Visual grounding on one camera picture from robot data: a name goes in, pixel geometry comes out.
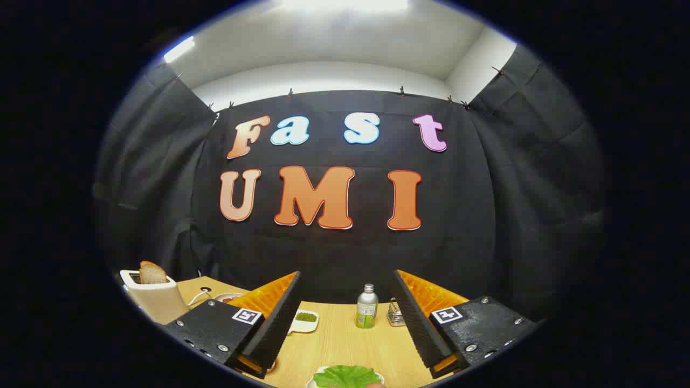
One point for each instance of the green lettuce leaf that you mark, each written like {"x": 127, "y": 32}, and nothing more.
{"x": 345, "y": 376}

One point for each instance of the white round plate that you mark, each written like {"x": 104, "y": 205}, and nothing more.
{"x": 226, "y": 297}

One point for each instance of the black backdrop cloth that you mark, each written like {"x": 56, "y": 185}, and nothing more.
{"x": 345, "y": 253}

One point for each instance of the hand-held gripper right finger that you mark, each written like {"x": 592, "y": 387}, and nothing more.
{"x": 415, "y": 323}

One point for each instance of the white oval plate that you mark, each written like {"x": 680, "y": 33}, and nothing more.
{"x": 309, "y": 383}

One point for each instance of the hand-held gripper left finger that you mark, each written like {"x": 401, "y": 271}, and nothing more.
{"x": 280, "y": 323}

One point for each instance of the white toaster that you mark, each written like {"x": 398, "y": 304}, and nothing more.
{"x": 159, "y": 302}

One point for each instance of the white divided dish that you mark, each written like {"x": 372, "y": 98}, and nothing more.
{"x": 303, "y": 326}

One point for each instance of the silver green drink bottle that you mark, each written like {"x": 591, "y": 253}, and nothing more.
{"x": 367, "y": 310}

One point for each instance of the pile of green beans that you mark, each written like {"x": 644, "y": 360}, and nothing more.
{"x": 306, "y": 317}

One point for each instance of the toasted bread slice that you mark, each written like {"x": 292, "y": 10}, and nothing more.
{"x": 152, "y": 274}

